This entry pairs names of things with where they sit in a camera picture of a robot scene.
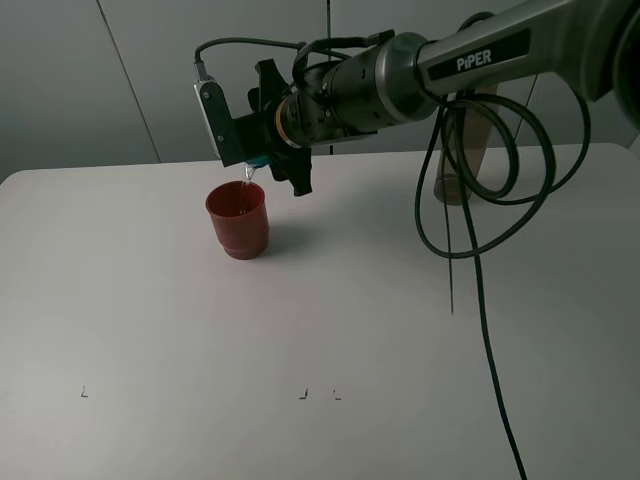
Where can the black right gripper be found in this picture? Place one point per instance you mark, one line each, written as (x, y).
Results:
(248, 138)

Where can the teal translucent plastic cup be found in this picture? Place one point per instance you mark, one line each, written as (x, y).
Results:
(259, 161)

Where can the smoky translucent water bottle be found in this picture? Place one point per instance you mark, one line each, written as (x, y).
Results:
(476, 132)

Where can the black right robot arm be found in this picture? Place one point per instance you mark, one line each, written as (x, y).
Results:
(346, 88)

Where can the red plastic cup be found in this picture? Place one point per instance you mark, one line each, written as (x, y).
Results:
(237, 211)

